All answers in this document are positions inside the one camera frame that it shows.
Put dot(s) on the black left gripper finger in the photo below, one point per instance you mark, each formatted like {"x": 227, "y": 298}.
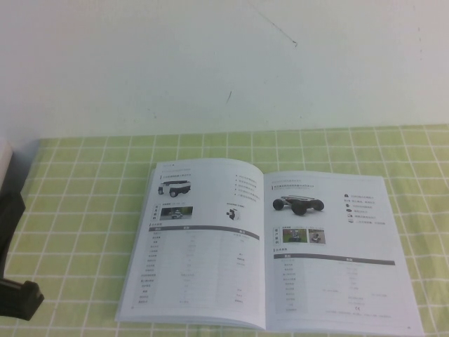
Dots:
{"x": 21, "y": 300}

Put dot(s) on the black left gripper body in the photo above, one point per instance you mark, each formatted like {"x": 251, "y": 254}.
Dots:
{"x": 8, "y": 228}

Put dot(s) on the white manual book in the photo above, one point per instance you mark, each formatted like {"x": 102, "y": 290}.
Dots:
{"x": 263, "y": 245}

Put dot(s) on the green checked tablecloth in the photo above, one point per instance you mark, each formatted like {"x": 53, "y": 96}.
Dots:
{"x": 70, "y": 210}

